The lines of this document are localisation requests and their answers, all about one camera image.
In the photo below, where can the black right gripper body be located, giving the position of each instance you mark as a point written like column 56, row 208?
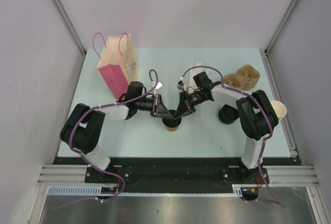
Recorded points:
column 189, row 108

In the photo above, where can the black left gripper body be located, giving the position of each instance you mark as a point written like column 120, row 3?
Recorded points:
column 155, row 106

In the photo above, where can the pink paper gift bag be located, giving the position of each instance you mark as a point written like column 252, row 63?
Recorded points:
column 118, row 63

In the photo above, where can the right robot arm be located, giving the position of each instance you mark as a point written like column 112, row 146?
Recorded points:
column 257, row 117

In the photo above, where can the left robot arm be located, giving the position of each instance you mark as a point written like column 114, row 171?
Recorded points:
column 83, row 127

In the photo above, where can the white wrapped straws bundle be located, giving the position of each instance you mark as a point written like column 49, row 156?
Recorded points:
column 192, row 85

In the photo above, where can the black cup lid stack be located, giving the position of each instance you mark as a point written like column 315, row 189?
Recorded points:
column 228, row 114

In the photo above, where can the brown pulp cup carrier stack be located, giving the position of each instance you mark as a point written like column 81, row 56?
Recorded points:
column 244, row 79

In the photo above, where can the brown paper cup stack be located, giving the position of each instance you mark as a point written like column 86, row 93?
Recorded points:
column 279, row 108

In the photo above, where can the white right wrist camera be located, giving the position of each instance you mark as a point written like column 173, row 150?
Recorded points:
column 181, row 85

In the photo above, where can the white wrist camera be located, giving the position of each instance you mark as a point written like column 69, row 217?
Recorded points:
column 156, row 85
column 181, row 85

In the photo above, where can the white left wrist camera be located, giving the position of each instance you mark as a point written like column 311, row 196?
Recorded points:
column 156, row 85

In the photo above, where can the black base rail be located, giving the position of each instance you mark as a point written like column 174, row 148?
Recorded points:
column 191, row 175

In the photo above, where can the left aluminium frame post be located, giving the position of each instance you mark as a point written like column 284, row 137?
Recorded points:
column 69, row 25

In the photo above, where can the aluminium frame post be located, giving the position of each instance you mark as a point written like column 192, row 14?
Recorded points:
column 69, row 25
column 281, row 26

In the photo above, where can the right aluminium frame post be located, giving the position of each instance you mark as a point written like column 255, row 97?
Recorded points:
column 281, row 26

